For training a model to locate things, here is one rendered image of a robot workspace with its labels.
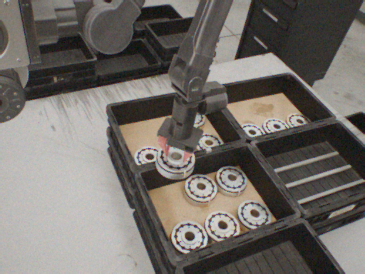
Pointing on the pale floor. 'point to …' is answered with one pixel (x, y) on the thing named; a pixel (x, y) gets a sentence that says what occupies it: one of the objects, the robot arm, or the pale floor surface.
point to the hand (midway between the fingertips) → (176, 155)
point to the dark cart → (298, 33)
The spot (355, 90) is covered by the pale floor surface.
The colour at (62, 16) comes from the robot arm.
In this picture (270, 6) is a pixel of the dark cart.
